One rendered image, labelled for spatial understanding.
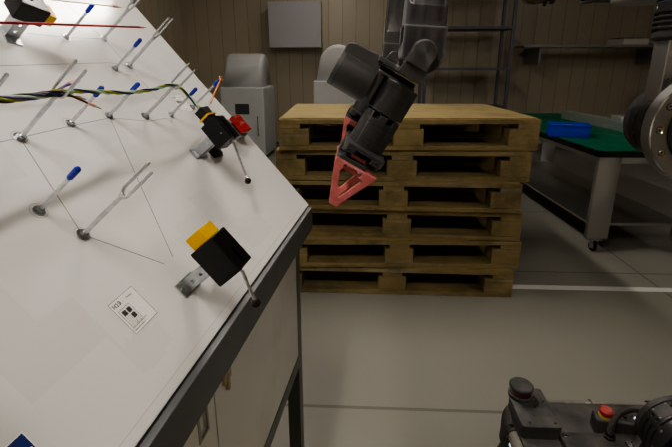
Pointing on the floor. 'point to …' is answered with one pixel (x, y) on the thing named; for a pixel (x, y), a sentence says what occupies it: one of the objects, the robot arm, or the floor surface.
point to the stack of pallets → (415, 198)
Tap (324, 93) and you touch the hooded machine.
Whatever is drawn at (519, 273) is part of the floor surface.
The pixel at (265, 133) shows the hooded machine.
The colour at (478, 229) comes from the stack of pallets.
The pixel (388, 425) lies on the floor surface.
